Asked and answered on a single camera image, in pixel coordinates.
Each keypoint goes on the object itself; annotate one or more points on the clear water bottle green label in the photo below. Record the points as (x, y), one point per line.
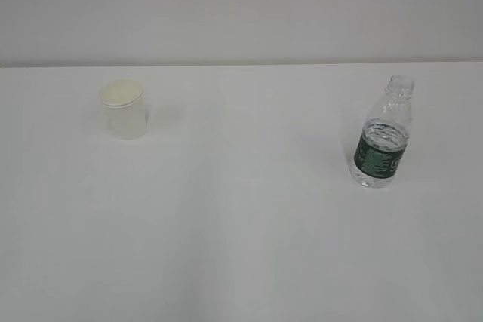
(384, 135)

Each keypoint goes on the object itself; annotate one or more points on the white paper cup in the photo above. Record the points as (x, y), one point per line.
(122, 102)

